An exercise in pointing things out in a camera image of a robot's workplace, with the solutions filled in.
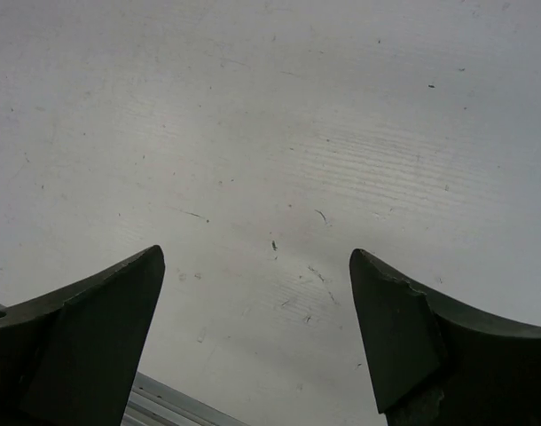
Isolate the aluminium rail frame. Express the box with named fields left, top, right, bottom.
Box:
left=121, top=372, right=245, bottom=426

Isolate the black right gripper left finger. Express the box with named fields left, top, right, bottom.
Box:
left=0, top=245, right=165, bottom=425

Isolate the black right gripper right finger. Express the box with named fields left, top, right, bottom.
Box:
left=349, top=248, right=541, bottom=425

